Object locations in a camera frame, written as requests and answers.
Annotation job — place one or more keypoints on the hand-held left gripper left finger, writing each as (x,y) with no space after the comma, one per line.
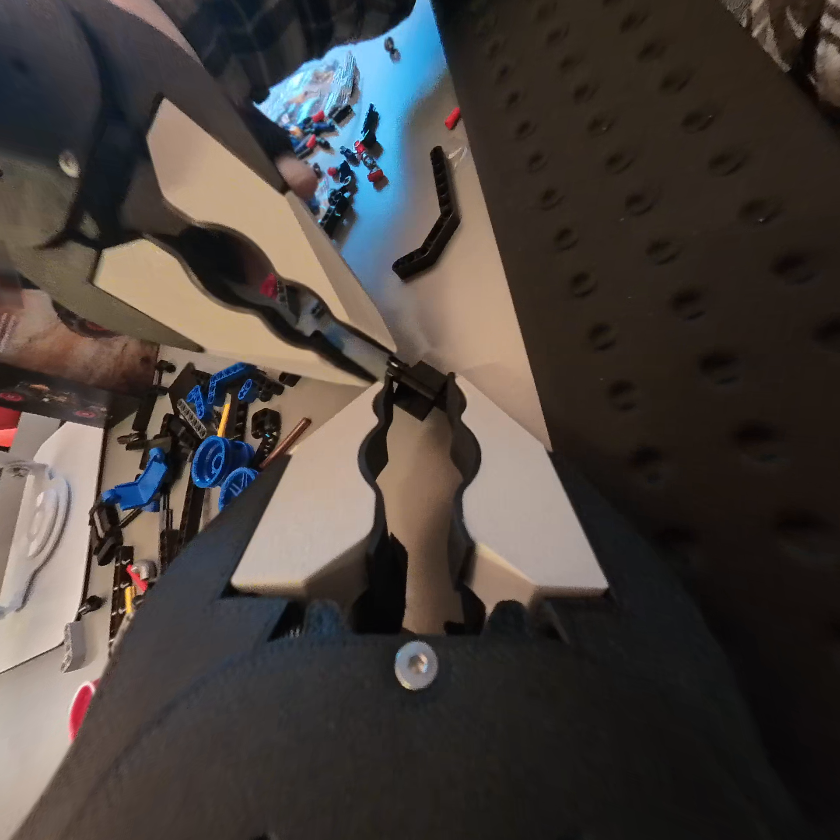
(308,525)

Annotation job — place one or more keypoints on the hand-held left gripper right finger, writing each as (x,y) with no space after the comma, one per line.
(531,525)

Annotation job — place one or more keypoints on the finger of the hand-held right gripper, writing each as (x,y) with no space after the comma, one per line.
(249,197)
(184,308)

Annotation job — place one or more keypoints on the black connector assembly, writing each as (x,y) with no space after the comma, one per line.
(417,387)

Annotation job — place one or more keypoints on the black angled long beam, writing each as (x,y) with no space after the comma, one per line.
(433,223)

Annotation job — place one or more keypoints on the person's right forearm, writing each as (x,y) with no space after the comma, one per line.
(295,33)

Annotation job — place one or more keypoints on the grey desk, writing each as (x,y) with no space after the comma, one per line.
(472,315)

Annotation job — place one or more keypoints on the person's right hand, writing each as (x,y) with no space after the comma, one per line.
(296,176)

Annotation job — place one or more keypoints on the black square panel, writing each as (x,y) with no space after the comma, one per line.
(187,380)

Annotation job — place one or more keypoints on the blue L-shaped beam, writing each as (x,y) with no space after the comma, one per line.
(223,377)

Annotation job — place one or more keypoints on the blue wheel rim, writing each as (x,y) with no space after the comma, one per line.
(236,485)
(213,459)

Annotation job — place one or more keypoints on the brown axle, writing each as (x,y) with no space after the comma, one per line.
(285,443)

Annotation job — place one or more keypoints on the blue bent short beam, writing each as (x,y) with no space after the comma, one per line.
(195,400)

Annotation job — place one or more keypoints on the scattered small pins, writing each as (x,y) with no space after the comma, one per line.
(341,157)

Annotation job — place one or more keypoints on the small blue connector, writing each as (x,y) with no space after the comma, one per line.
(248,388)

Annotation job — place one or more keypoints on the black bent beam with pins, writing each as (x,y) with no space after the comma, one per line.
(148,407)

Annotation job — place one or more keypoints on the black U-shaped connector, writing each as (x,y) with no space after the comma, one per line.
(262,423)

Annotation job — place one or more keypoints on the long grey beam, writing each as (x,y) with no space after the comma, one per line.
(193,420)

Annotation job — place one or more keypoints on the black double connector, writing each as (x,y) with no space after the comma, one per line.
(269,388)

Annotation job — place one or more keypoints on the yellow axle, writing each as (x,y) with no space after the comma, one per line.
(223,420)

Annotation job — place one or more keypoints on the clear bag of small pins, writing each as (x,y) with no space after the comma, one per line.
(321,85)

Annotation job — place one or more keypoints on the monster truck toy box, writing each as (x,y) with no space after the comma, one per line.
(52,348)

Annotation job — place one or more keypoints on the silver curved pipe piece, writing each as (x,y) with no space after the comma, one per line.
(145,568)

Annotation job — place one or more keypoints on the blue folded panel piece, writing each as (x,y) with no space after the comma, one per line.
(141,489)

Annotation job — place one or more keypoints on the red axle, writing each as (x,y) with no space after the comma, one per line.
(138,579)

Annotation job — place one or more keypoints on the thin black beam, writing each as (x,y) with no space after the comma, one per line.
(121,590)

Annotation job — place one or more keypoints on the clear plastic scrap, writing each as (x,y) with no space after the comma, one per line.
(457,154)

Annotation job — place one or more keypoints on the small red pin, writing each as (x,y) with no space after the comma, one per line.
(451,118)

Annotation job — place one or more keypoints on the small black pin connector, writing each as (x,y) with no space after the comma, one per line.
(88,607)

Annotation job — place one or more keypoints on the small pale grey beam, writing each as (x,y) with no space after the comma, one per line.
(73,646)

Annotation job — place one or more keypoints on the black frame piece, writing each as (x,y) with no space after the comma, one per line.
(105,531)

